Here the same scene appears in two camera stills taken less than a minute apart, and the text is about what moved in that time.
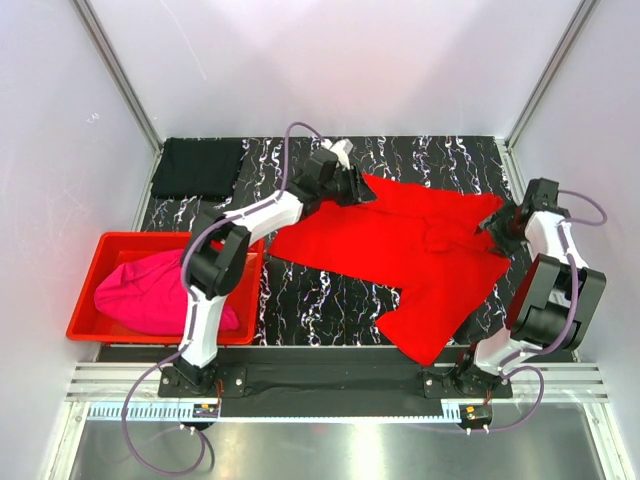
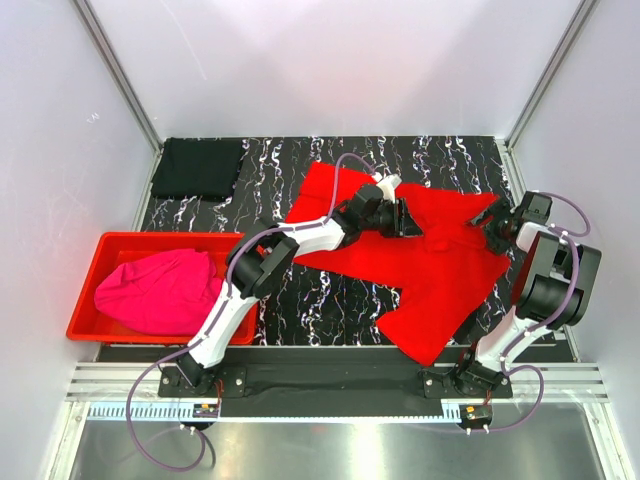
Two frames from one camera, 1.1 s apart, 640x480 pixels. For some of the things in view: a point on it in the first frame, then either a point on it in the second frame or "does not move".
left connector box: (205, 410) does not move
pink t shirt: (147, 297) does not move
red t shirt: (427, 244) does not move
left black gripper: (355, 197) → (401, 223)
